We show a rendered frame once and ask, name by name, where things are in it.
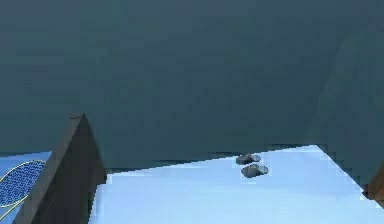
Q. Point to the blue tennis racket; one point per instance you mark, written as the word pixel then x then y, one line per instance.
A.
pixel 18 181

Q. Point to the grey slipper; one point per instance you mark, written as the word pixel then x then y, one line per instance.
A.
pixel 253 171
pixel 247 159

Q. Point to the brown wooden furniture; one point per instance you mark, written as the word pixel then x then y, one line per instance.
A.
pixel 377 186

